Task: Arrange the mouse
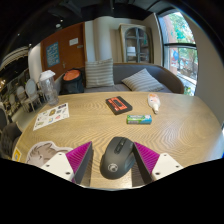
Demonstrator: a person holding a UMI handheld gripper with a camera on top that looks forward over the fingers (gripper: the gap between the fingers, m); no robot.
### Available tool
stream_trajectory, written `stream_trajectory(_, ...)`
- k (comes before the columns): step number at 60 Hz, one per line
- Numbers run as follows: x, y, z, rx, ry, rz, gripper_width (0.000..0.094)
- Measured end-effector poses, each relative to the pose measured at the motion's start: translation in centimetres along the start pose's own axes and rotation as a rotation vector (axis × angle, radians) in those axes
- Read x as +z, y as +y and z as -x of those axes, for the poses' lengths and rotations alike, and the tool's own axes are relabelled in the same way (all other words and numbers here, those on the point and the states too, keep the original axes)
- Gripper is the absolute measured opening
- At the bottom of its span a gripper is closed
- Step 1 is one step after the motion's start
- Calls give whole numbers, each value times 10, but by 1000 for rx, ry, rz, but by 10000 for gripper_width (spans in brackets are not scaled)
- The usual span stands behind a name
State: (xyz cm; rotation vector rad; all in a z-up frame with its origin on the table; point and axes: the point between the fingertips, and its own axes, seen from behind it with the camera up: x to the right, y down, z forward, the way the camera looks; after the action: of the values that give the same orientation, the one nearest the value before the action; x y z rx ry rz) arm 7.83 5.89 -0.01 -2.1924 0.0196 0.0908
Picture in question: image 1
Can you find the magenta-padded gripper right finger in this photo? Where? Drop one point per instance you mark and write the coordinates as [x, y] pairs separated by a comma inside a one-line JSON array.
[[166, 164]]

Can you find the green tissue pack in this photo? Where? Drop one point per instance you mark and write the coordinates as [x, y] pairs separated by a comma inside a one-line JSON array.
[[139, 119]]

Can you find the black computer mouse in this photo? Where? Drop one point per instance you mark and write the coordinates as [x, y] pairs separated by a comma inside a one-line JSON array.
[[116, 160]]

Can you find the beige cat-shaped mouse pad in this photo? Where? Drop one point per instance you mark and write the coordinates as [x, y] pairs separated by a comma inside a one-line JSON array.
[[43, 151]]

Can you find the brown wooden door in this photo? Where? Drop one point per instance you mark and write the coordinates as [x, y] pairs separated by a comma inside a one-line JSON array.
[[71, 55]]

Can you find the large striped cushion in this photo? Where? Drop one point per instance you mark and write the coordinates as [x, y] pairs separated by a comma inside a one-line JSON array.
[[99, 73]]

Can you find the blue poster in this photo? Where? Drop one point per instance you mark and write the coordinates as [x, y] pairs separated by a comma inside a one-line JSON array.
[[52, 54]]

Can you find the group of white chairs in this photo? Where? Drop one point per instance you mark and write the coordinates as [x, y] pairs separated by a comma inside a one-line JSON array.
[[30, 91]]

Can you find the white sticker sheet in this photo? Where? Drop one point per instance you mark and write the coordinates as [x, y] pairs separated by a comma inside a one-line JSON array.
[[51, 116]]

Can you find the black box with orange print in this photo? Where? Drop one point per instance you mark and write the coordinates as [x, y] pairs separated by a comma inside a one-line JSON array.
[[119, 105]]

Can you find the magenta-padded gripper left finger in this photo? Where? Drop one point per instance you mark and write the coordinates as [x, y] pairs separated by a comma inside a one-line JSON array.
[[56, 163]]

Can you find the black and orange backpack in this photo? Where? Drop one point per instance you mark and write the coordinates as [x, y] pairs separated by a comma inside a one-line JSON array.
[[72, 82]]

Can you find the white door sign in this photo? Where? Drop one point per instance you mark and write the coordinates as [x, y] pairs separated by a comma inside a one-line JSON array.
[[73, 41]]

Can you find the grey sofa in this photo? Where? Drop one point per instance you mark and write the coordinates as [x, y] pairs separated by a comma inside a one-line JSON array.
[[128, 71]]

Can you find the dark tufted armchair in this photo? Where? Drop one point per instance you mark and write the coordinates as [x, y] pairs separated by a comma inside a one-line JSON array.
[[8, 138]]

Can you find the small striped cushion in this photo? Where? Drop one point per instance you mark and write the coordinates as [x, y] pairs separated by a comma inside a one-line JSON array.
[[142, 81]]

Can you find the pale glass-door cabinet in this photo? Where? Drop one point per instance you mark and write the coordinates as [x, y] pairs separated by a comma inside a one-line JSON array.
[[135, 43]]

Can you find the black-framed window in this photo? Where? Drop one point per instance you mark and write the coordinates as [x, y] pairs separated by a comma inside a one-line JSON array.
[[180, 53]]

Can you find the clear bottle with white lid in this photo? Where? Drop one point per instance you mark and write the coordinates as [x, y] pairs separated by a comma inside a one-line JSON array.
[[50, 90]]

